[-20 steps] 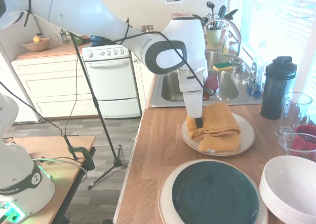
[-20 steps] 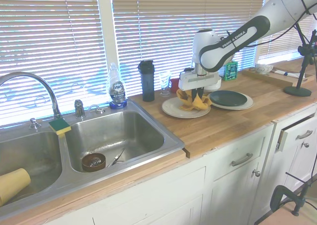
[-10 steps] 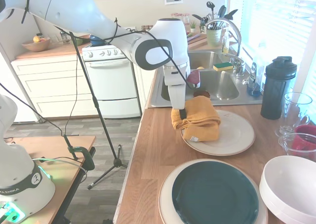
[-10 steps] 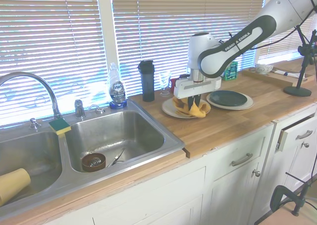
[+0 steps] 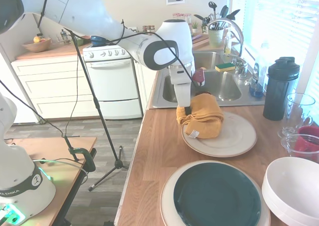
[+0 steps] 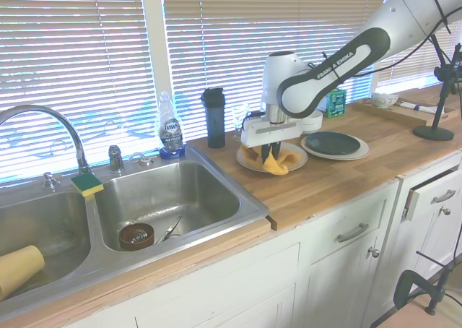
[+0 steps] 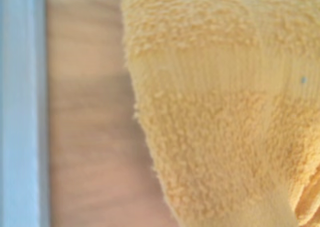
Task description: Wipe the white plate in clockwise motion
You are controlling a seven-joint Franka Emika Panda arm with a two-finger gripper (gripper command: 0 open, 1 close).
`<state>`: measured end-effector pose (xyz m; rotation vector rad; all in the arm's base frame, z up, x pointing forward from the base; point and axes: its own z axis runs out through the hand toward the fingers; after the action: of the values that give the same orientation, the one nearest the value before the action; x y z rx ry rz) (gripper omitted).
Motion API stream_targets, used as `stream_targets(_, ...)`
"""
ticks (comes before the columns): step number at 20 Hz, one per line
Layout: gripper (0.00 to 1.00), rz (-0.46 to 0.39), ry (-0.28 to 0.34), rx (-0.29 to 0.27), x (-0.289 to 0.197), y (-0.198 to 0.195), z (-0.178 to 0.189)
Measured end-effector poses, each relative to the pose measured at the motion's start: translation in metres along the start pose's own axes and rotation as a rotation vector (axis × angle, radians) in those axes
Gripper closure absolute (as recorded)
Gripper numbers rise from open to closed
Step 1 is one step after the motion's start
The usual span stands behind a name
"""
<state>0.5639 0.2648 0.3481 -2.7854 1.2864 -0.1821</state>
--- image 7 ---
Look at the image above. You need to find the yellow terry cloth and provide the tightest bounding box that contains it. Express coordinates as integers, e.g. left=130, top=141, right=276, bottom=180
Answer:
left=119, top=0, right=320, bottom=227

